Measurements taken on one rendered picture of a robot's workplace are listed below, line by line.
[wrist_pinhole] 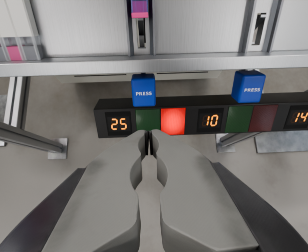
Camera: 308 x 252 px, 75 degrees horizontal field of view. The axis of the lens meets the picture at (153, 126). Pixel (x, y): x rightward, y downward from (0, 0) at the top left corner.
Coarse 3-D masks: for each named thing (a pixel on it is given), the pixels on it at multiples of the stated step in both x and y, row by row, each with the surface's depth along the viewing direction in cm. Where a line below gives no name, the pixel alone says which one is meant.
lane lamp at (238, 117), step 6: (228, 108) 24; (234, 108) 24; (240, 108) 24; (246, 108) 24; (252, 108) 24; (228, 114) 24; (234, 114) 24; (240, 114) 24; (246, 114) 24; (228, 120) 25; (234, 120) 25; (240, 120) 25; (246, 120) 25; (228, 126) 25; (234, 126) 25; (240, 126) 25; (246, 126) 25
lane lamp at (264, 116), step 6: (258, 108) 24; (264, 108) 24; (270, 108) 24; (276, 108) 24; (252, 114) 24; (258, 114) 24; (264, 114) 24; (270, 114) 24; (252, 120) 25; (258, 120) 25; (264, 120) 25; (270, 120) 25; (252, 126) 25; (258, 126) 25; (264, 126) 25; (270, 126) 25
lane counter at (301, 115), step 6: (294, 108) 24; (300, 108) 24; (306, 108) 24; (288, 114) 25; (294, 114) 25; (300, 114) 25; (306, 114) 25; (288, 120) 25; (294, 120) 25; (300, 120) 25; (306, 120) 25; (288, 126) 25; (294, 126) 25; (300, 126) 25; (306, 126) 25
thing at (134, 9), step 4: (132, 0) 17; (136, 0) 17; (140, 0) 17; (144, 0) 17; (132, 4) 17; (136, 4) 17; (140, 4) 17; (144, 4) 17; (132, 8) 17; (136, 8) 17; (140, 8) 17; (144, 8) 17
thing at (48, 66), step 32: (0, 64) 18; (32, 64) 18; (64, 64) 18; (96, 64) 18; (128, 64) 18; (160, 64) 18; (192, 64) 18; (224, 64) 18; (256, 64) 18; (288, 64) 18
